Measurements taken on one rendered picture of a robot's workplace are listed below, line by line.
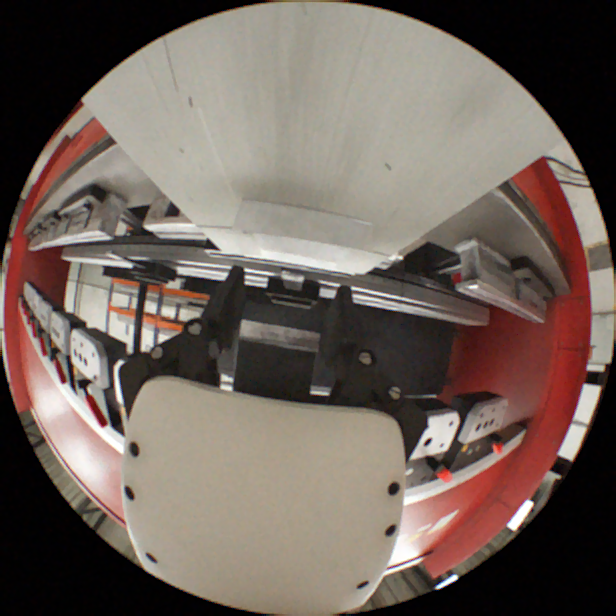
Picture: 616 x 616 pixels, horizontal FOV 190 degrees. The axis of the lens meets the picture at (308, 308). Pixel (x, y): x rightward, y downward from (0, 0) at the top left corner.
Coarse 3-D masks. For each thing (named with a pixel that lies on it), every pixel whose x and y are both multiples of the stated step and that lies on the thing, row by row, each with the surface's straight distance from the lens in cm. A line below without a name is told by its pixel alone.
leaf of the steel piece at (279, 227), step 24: (240, 216) 13; (264, 216) 12; (288, 216) 12; (312, 216) 12; (336, 216) 13; (264, 240) 19; (288, 240) 18; (312, 240) 12; (336, 240) 12; (360, 240) 12
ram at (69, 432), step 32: (32, 352) 126; (32, 384) 162; (64, 384) 68; (64, 416) 84; (64, 448) 127; (96, 448) 65; (96, 480) 97; (480, 480) 73; (416, 512) 55; (448, 512) 75; (416, 544) 93
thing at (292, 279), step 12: (288, 276) 31; (300, 276) 30; (276, 288) 44; (288, 288) 44; (300, 288) 41; (312, 288) 44; (276, 300) 45; (288, 300) 45; (300, 300) 45; (312, 300) 44
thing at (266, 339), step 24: (240, 336) 25; (264, 336) 25; (288, 336) 25; (312, 336) 25; (240, 360) 25; (264, 360) 25; (288, 360) 24; (312, 360) 25; (240, 384) 26; (264, 384) 26; (288, 384) 25
